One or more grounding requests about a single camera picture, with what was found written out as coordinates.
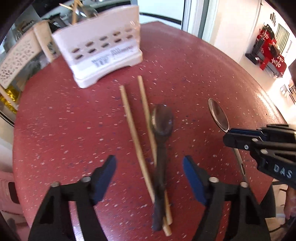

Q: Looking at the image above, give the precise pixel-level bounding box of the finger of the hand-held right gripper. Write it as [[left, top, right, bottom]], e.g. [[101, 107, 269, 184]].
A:
[[228, 125, 296, 139], [223, 133, 296, 156]]

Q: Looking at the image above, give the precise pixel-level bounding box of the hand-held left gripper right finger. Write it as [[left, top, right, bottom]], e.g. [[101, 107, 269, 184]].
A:
[[183, 155, 271, 241]]

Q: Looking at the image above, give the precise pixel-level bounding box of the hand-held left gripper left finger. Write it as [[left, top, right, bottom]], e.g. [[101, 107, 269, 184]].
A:
[[28, 155, 117, 241]]

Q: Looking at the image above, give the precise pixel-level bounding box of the white plastic utensil holder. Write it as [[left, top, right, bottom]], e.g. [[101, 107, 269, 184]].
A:
[[51, 5, 143, 89]]

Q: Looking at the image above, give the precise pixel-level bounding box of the person's right hand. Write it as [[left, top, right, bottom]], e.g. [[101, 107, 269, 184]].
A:
[[284, 185, 296, 219]]

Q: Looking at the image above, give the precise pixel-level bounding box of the red printed object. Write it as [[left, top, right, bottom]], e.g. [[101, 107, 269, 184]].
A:
[[245, 23, 287, 78]]

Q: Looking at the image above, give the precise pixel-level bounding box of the gold foil package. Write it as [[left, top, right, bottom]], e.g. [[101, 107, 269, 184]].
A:
[[0, 86, 21, 110]]

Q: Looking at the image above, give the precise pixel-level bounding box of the white flower-cutout basket trolley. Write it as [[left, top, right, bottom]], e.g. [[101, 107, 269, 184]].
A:
[[0, 20, 57, 90]]

